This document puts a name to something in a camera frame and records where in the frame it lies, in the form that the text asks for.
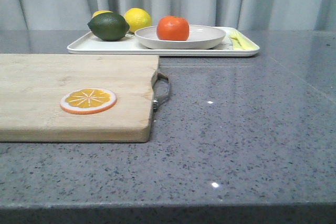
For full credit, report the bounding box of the white round plate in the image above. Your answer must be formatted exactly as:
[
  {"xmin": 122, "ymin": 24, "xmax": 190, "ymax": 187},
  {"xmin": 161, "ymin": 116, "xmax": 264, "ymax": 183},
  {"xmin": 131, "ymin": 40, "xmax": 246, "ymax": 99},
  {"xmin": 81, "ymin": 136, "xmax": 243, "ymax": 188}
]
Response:
[{"xmin": 134, "ymin": 25, "xmax": 226, "ymax": 49}]

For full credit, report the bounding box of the orange mandarin fruit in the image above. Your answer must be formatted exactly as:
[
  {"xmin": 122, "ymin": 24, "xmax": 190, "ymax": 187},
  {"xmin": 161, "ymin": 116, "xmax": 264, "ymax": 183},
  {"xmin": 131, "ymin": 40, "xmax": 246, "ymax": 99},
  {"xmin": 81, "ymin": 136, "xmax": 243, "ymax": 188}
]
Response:
[{"xmin": 156, "ymin": 16, "xmax": 190, "ymax": 41}]

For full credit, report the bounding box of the white bear-print tray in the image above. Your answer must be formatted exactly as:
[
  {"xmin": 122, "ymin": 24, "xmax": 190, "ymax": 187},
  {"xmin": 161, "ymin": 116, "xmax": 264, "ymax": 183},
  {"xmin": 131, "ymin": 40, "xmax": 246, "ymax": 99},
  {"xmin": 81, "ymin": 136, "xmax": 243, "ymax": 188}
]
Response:
[{"xmin": 67, "ymin": 27, "xmax": 260, "ymax": 57}]

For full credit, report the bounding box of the orange slice toy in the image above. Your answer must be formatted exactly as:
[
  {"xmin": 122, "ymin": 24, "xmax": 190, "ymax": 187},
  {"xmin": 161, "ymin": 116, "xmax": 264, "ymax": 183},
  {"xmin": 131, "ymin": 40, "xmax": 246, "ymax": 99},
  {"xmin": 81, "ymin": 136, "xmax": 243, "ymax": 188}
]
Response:
[{"xmin": 60, "ymin": 88, "xmax": 117, "ymax": 115}]

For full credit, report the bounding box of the yellow lemon right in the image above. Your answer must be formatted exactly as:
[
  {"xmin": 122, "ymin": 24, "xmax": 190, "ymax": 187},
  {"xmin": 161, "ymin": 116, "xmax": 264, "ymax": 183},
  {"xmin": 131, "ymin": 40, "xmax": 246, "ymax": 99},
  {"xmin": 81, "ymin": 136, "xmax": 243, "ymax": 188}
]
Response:
[{"xmin": 124, "ymin": 8, "xmax": 152, "ymax": 33}]

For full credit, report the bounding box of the yellow lemon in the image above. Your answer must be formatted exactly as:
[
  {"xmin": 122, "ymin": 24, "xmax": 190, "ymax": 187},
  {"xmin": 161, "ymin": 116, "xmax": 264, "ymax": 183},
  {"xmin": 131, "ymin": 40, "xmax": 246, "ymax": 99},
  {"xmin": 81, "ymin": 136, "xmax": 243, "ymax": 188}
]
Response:
[
  {"xmin": 92, "ymin": 10, "xmax": 111, "ymax": 18},
  {"xmin": 124, "ymin": 8, "xmax": 152, "ymax": 33}
]

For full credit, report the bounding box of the yellow plastic fork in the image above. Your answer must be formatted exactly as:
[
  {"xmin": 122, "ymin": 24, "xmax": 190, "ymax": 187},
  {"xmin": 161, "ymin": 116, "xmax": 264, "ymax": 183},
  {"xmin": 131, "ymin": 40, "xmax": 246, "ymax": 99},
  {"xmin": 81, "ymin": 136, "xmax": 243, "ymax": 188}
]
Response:
[{"xmin": 229, "ymin": 30, "xmax": 244, "ymax": 50}]

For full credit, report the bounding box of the yellow plastic utensil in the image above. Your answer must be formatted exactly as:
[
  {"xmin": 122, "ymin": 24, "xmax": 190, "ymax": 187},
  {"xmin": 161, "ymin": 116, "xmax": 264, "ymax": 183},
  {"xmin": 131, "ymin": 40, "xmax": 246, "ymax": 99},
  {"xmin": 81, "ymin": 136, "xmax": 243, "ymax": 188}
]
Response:
[{"xmin": 236, "ymin": 33, "xmax": 258, "ymax": 50}]

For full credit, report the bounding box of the green lime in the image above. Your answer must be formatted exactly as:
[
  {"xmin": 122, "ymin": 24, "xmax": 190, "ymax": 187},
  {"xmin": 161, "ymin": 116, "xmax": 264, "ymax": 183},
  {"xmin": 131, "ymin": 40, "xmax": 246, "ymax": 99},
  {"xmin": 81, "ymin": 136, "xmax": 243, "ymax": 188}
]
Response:
[{"xmin": 88, "ymin": 12, "xmax": 130, "ymax": 41}]

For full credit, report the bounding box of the yellow lemon left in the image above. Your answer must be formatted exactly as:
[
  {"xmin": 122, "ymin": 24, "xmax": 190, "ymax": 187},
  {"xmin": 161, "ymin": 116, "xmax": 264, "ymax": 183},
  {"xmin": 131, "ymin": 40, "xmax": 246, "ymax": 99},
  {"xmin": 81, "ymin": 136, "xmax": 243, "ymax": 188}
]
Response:
[{"xmin": 92, "ymin": 10, "xmax": 111, "ymax": 18}]

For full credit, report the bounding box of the wooden cutting board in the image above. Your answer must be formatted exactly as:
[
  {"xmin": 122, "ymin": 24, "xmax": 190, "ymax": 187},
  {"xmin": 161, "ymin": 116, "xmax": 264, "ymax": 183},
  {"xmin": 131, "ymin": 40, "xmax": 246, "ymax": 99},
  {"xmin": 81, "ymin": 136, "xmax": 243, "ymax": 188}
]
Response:
[{"xmin": 1, "ymin": 54, "xmax": 159, "ymax": 143}]

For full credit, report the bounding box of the metal cutting board handle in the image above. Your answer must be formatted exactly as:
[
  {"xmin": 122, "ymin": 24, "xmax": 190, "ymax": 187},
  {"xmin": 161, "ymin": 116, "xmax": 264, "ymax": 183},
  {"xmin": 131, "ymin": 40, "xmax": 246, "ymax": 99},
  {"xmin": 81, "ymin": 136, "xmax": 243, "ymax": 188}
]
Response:
[{"xmin": 152, "ymin": 72, "xmax": 171, "ymax": 111}]

